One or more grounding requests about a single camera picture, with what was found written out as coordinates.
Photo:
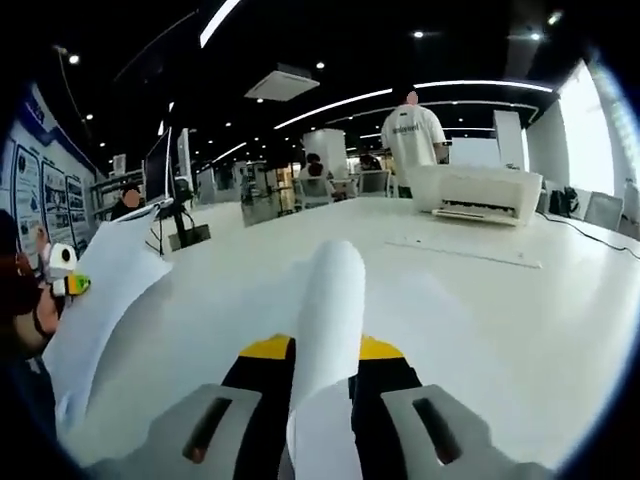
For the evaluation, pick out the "black wristband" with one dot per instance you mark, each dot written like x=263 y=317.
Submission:
x=41 y=324

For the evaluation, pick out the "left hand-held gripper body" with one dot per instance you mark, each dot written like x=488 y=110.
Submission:
x=64 y=260

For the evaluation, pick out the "thin printing paper bundle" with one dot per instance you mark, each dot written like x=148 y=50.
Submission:
x=110 y=290

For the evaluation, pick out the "white printer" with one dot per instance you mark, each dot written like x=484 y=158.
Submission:
x=475 y=192

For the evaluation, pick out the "large window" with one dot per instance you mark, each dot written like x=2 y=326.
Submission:
x=587 y=135

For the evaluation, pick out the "metal shelf rack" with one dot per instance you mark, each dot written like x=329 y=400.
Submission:
x=115 y=192

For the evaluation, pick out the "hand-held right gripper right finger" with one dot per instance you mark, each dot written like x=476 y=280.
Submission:
x=390 y=370

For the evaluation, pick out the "white office chair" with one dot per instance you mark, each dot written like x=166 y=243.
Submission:
x=314 y=192
x=375 y=182

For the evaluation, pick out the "wall poster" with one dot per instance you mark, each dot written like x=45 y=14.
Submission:
x=55 y=200

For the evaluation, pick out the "person's left hand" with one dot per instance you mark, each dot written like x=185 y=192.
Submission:
x=50 y=312

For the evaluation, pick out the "ceiling air conditioner panel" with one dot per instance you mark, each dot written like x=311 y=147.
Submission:
x=282 y=85

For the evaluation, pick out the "white printing paper sheet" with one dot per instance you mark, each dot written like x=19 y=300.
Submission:
x=332 y=310

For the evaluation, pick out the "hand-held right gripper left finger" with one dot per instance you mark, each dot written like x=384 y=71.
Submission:
x=260 y=370

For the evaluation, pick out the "grey office chair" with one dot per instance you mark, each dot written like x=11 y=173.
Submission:
x=605 y=210

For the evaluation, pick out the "white table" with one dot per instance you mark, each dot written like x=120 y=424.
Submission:
x=475 y=325

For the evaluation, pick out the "black backpack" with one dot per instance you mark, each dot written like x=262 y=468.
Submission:
x=564 y=202

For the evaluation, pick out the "large dark monitor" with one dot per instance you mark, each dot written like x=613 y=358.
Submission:
x=165 y=165

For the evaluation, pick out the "curved ceiling light strip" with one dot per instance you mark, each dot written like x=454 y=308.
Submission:
x=350 y=102

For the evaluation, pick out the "long ceiling light strip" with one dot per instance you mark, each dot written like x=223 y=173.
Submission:
x=217 y=22

